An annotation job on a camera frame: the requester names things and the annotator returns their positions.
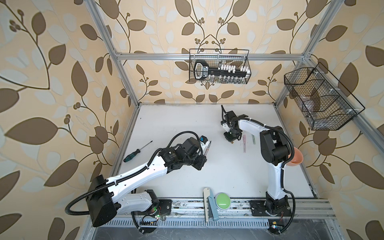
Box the brown pen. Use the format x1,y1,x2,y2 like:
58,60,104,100
204,141,212,156

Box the grey bracket tool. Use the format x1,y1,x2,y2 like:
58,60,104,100
203,188,220,223

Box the rear wire basket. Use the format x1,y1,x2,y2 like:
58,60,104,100
189,48,252,85

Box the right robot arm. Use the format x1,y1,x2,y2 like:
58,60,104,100
221,106,295,216

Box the pink pen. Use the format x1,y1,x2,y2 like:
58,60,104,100
243,135,247,153

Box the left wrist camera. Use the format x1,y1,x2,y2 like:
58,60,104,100
200,136,209,154

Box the side wire basket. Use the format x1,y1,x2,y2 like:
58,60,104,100
284,63,366,131

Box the green push button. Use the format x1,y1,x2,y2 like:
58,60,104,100
215,193,231,211

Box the black tool in basket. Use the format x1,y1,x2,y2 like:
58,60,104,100
192,60,251,81

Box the pink cup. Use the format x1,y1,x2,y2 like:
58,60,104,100
287,148,304,167

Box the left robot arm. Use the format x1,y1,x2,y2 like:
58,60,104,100
65,132,211,227

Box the green handled screwdriver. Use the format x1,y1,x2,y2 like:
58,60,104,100
123,141,153,163

